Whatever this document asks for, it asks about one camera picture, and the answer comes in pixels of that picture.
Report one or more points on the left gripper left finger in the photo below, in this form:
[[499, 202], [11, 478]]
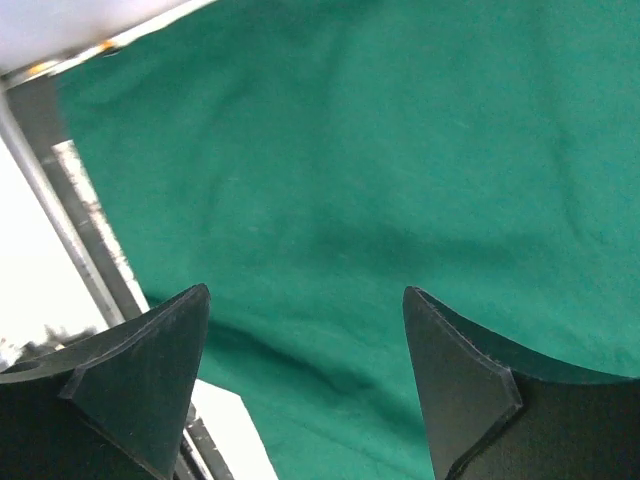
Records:
[[112, 406]]

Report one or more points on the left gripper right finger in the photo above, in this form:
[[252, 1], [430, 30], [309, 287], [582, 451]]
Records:
[[494, 409]]

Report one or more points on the dark green surgical cloth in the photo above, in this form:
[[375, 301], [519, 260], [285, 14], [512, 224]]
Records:
[[309, 160]]

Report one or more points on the aluminium extrusion frame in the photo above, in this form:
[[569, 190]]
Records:
[[65, 262]]

